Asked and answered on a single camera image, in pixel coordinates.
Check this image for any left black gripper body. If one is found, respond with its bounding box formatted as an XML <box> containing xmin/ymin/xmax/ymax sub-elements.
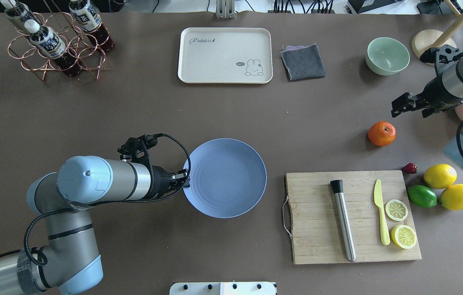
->
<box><xmin>151</xmin><ymin>166</ymin><xmax>173</xmax><ymax>200</ymax></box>

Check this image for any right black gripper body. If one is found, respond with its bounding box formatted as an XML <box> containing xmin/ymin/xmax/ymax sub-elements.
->
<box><xmin>416</xmin><ymin>78</ymin><xmax>451</xmax><ymax>118</ymax></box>

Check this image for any orange fruit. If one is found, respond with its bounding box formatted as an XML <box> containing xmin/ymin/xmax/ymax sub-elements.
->
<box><xmin>367</xmin><ymin>121</ymin><xmax>397</xmax><ymax>146</ymax></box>

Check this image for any blue plate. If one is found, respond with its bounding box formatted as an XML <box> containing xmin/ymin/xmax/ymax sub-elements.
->
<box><xmin>184</xmin><ymin>138</ymin><xmax>267</xmax><ymax>218</ymax></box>

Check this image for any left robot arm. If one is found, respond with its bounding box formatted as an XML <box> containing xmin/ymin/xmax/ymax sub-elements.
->
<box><xmin>0</xmin><ymin>156</ymin><xmax>190</xmax><ymax>295</ymax></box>

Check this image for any green bowl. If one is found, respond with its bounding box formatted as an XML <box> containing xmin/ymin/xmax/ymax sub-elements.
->
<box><xmin>365</xmin><ymin>37</ymin><xmax>410</xmax><ymax>75</ymax></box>

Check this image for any red strawberry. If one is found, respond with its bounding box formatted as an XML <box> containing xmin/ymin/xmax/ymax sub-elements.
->
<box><xmin>401</xmin><ymin>163</ymin><xmax>417</xmax><ymax>174</ymax></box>

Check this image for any wooden stand base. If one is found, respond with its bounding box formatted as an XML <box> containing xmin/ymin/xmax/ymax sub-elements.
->
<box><xmin>411</xmin><ymin>0</ymin><xmax>463</xmax><ymax>58</ymax></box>

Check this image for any yellow lemon lower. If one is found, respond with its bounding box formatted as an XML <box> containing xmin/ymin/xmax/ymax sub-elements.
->
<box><xmin>423</xmin><ymin>163</ymin><xmax>457</xmax><ymax>189</ymax></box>

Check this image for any yellow lemon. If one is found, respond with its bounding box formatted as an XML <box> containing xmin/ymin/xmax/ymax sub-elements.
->
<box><xmin>423</xmin><ymin>163</ymin><xmax>457</xmax><ymax>189</ymax></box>
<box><xmin>440</xmin><ymin>184</ymin><xmax>463</xmax><ymax>210</ymax></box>

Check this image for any green lime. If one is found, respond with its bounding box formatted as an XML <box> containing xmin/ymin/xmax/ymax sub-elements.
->
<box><xmin>407</xmin><ymin>185</ymin><xmax>438</xmax><ymax>209</ymax></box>

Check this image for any steel muddler black tip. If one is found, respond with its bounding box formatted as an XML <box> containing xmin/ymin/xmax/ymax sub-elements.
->
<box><xmin>330</xmin><ymin>179</ymin><xmax>357</xmax><ymax>263</ymax></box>

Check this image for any thin lemon slice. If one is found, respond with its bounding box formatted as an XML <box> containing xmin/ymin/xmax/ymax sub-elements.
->
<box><xmin>384</xmin><ymin>199</ymin><xmax>409</xmax><ymax>222</ymax></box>

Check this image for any yellow lemon upper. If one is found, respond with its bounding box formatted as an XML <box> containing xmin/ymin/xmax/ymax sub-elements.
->
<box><xmin>440</xmin><ymin>184</ymin><xmax>463</xmax><ymax>210</ymax></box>

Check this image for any grey folded cloth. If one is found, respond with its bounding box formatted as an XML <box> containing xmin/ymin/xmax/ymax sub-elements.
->
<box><xmin>280</xmin><ymin>43</ymin><xmax>326</xmax><ymax>82</ymax></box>

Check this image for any yellow plastic knife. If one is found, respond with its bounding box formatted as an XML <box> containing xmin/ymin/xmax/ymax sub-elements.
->
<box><xmin>373</xmin><ymin>179</ymin><xmax>390</xmax><ymax>246</ymax></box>

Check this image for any thick lemon half slice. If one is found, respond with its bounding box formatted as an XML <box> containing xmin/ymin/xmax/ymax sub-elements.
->
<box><xmin>390</xmin><ymin>225</ymin><xmax>417</xmax><ymax>250</ymax></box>

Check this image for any cream rabbit tray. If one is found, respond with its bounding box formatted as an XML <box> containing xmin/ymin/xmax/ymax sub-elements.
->
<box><xmin>178</xmin><ymin>27</ymin><xmax>273</xmax><ymax>84</ymax></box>

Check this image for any bamboo cutting board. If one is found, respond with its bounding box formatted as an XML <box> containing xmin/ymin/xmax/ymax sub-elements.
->
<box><xmin>285</xmin><ymin>170</ymin><xmax>422</xmax><ymax>264</ymax></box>

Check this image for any metal table clamp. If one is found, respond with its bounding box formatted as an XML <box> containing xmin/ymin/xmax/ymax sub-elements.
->
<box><xmin>216</xmin><ymin>0</ymin><xmax>236</xmax><ymax>19</ymax></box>

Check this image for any tea bottle lower left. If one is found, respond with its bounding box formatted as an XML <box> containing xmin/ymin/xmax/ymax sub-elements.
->
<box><xmin>68</xmin><ymin>0</ymin><xmax>115</xmax><ymax>52</ymax></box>

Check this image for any tea bottle lower right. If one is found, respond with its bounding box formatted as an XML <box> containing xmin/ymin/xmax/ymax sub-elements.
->
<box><xmin>0</xmin><ymin>0</ymin><xmax>41</xmax><ymax>32</ymax></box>

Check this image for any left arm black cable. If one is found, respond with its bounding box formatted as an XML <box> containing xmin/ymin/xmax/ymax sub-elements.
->
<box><xmin>23</xmin><ymin>133</ymin><xmax>192</xmax><ymax>267</ymax></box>

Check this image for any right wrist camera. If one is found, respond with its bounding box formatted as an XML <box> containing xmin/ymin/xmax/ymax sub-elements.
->
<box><xmin>420</xmin><ymin>44</ymin><xmax>463</xmax><ymax>76</ymax></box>

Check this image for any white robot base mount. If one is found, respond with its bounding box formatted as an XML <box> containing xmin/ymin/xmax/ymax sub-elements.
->
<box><xmin>169</xmin><ymin>281</ymin><xmax>278</xmax><ymax>295</ymax></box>

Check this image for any copper wire bottle rack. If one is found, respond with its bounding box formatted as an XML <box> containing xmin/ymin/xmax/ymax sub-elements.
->
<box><xmin>7</xmin><ymin>0</ymin><xmax>112</xmax><ymax>81</ymax></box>

